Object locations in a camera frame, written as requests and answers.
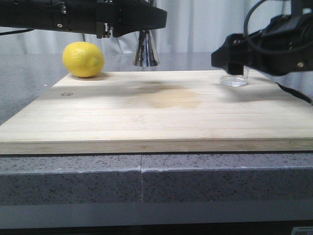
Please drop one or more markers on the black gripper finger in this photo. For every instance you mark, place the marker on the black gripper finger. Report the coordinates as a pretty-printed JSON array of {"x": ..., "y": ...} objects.
[{"x": 137, "y": 15}]

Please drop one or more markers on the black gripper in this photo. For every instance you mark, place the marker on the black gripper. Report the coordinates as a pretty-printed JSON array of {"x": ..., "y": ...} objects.
[
  {"x": 78, "y": 16},
  {"x": 288, "y": 38}
]

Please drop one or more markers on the clear glass beaker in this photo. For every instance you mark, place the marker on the clear glass beaker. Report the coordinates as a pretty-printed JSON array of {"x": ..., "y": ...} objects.
[{"x": 235, "y": 80}]

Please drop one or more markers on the silver double jigger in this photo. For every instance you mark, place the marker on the silver double jigger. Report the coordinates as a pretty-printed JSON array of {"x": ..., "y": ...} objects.
[{"x": 146, "y": 53}]

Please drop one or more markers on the yellow lemon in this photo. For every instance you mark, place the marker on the yellow lemon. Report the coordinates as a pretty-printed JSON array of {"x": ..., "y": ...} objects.
[{"x": 83, "y": 59}]

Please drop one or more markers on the grey curtain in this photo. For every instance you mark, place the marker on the grey curtain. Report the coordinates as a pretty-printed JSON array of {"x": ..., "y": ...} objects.
[{"x": 192, "y": 26}]

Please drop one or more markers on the light wooden cutting board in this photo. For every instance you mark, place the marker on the light wooden cutting board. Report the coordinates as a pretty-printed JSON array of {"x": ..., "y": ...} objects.
[{"x": 159, "y": 111}]

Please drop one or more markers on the white label sticker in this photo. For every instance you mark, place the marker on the white label sticker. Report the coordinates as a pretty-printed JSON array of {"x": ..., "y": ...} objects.
[{"x": 307, "y": 230}]

